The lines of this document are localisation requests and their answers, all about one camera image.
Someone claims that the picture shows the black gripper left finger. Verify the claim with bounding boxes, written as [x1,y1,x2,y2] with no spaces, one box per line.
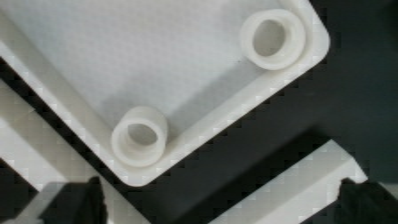
[39,177,109,224]

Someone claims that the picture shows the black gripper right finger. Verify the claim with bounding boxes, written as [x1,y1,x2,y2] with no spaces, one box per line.
[334,178,398,224]

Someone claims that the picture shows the white desk tabletop panel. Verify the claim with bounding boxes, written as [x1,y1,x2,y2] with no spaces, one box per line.
[0,0,331,186]

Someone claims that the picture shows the white L-shaped obstacle fence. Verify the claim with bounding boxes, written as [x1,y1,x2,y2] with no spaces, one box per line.
[0,82,368,224]

